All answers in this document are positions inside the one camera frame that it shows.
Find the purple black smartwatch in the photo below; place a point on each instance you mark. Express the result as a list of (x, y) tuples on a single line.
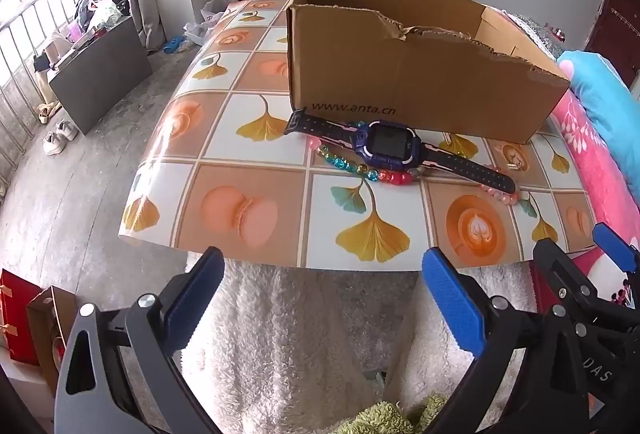
[(387, 144)]

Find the dark red door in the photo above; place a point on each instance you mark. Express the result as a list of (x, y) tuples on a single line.
[(617, 23)]

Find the grey patterned cloth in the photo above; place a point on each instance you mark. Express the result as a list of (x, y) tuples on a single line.
[(535, 33)]

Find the white shoe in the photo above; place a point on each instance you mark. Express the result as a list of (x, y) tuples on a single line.
[(54, 143), (67, 128)]

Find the brown cardboard box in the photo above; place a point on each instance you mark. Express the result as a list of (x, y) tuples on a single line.
[(400, 78)]

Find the metal railing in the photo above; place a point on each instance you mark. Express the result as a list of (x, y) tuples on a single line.
[(30, 38)]

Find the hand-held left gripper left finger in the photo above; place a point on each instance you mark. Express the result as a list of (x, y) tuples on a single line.
[(195, 299)]

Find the blue pillow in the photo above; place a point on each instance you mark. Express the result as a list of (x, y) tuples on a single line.
[(610, 98)]

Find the green towel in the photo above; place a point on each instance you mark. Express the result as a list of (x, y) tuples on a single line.
[(370, 419)]

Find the pink floral blanket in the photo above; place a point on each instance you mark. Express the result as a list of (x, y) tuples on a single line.
[(595, 163)]

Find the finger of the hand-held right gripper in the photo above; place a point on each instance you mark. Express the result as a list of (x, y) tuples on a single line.
[(617, 249), (565, 274)]

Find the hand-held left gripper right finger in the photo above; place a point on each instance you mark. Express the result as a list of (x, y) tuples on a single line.
[(452, 304)]

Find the red gift bag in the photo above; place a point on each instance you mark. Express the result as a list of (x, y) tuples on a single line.
[(15, 314)]

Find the pair of blue slippers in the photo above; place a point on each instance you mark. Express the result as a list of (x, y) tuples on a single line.
[(174, 46)]

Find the beige slippers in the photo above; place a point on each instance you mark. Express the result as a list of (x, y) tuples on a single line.
[(49, 111)]

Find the brown paper bag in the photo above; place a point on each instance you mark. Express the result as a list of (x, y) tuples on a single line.
[(50, 329)]

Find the white plastic bag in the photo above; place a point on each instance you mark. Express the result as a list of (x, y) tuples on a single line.
[(205, 21)]

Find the white fluffy blanket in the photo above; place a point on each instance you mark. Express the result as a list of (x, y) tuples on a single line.
[(280, 339)]

